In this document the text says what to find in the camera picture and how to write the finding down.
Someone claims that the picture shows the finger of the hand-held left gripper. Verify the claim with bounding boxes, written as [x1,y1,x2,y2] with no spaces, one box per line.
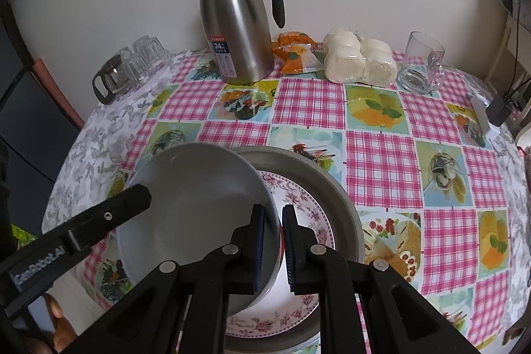
[62,184,152,246]

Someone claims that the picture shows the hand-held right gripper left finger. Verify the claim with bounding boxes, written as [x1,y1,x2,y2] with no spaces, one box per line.
[70,205,266,354]

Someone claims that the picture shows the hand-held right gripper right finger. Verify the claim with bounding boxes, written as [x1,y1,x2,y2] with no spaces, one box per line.
[281,205,490,354]

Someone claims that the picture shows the round floral rim plate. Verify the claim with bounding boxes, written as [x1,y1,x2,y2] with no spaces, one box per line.
[224,170,336,338]

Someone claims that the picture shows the floral bowl grey inside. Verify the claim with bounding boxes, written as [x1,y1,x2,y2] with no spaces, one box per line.
[115,143,285,315]

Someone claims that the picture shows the stainless steel basin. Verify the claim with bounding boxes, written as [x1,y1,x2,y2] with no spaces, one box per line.
[230,146,366,352]

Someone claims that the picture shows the person's left hand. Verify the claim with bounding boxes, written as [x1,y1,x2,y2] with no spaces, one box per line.
[25,292,81,354]

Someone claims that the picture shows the green printed bag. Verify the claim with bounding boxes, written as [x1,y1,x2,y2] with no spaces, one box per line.
[6,225,40,255]

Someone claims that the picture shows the grey floral table cloth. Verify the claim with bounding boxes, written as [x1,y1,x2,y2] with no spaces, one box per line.
[41,59,531,338]

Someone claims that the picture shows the dark cabinet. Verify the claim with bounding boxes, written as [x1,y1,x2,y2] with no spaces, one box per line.
[0,6,86,189]

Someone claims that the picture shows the clear glass tumbler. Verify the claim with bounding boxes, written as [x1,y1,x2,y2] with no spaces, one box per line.
[133,35,171,75]
[124,47,152,89]

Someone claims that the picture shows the orange snack packet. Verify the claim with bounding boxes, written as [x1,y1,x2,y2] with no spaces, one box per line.
[282,44,323,75]
[271,31,316,58]

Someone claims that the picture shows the bag of steamed buns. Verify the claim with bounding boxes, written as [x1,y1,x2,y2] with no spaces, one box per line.
[323,26,398,85]

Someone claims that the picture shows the stainless steel thermos jug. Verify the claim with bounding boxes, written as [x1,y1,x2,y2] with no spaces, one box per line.
[196,0,286,86]

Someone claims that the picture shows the clear glass mug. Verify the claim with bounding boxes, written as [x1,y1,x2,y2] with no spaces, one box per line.
[396,31,449,93]

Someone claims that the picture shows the white power strip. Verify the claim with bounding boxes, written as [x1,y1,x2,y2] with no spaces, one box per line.
[471,95,500,139]

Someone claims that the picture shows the black charger plug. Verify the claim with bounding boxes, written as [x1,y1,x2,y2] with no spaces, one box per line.
[486,96,515,126]

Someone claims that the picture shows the cream wooden chair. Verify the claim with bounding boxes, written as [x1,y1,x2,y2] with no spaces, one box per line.
[483,14,531,98]

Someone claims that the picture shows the glass coffee pot black handle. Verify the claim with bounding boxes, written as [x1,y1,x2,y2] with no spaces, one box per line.
[92,49,135,105]

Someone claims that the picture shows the black charger cable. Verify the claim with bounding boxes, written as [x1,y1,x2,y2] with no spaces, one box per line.
[504,0,528,102]

